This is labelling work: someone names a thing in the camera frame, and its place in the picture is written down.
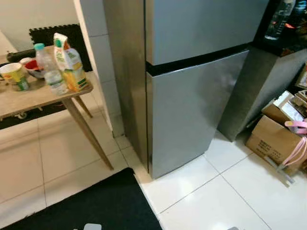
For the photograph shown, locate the light wooden table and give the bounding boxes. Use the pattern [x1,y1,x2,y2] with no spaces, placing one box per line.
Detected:
[0,46,115,171]

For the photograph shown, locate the printed brown cardboard box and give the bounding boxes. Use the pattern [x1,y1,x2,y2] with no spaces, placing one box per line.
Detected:
[245,115,307,176]

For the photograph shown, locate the red and white bowl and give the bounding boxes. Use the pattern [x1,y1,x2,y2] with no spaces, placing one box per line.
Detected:
[24,58,47,80]

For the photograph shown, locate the black floor mat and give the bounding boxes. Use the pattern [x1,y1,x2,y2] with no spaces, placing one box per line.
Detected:
[0,167,163,230]

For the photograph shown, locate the large water bottle teal cap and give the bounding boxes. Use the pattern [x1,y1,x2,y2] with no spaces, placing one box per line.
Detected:
[34,43,68,96]

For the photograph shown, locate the pink strap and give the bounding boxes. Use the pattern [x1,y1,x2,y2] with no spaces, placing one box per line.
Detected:
[283,119,307,167]

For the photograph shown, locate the black power strip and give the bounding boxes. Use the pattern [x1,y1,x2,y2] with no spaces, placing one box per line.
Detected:
[5,49,37,63]

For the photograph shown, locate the open cardboard box white paper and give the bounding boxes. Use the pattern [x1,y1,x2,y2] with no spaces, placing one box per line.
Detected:
[261,91,307,127]

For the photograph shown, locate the clear plastic drinking bottle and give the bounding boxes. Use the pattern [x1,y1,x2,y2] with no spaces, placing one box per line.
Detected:
[264,0,296,41]

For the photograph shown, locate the grey kitchen counter black top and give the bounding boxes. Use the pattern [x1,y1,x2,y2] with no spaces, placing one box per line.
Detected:
[217,0,307,142]

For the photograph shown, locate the wide black foam mat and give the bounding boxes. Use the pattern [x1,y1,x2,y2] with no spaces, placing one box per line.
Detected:
[28,23,93,73]

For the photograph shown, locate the orange juice carton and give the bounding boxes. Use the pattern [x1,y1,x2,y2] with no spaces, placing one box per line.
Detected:
[53,33,89,92]

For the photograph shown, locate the yellow noodle cup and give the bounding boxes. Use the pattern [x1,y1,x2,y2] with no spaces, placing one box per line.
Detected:
[0,62,30,92]

